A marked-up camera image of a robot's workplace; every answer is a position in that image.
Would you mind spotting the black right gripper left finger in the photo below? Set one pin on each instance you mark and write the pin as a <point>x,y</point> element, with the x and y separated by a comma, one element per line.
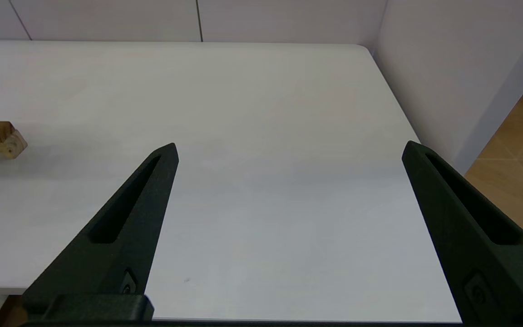
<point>125,245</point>

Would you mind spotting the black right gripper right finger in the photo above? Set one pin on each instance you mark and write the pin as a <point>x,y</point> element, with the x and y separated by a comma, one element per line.
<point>479,236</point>

